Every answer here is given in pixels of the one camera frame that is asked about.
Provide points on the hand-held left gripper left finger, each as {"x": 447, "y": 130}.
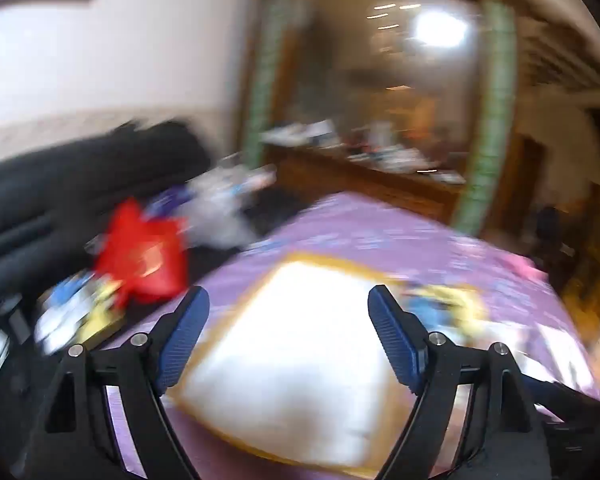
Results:
{"x": 182, "y": 342}

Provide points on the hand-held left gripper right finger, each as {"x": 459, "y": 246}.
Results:
{"x": 395, "y": 345}

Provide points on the yellow towel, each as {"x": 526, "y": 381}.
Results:
{"x": 462, "y": 305}

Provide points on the red plastic bag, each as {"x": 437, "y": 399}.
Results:
{"x": 140, "y": 260}

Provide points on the colourful printed packet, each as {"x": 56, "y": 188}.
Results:
{"x": 77, "y": 320}

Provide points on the purple floral bedsheet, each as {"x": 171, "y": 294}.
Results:
{"x": 380, "y": 230}

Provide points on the purple plastic bag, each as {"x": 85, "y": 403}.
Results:
{"x": 167, "y": 201}

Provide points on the clear plastic bags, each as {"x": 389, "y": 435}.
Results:
{"x": 220, "y": 205}

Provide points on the pink cloth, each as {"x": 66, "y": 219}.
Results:
{"x": 525, "y": 265}

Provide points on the wooden mirror cabinet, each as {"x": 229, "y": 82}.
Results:
{"x": 360, "y": 180}

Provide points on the black leather sofa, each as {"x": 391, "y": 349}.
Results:
{"x": 80, "y": 185}

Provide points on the wooden sideboard with clutter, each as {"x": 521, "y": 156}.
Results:
{"x": 380, "y": 152}

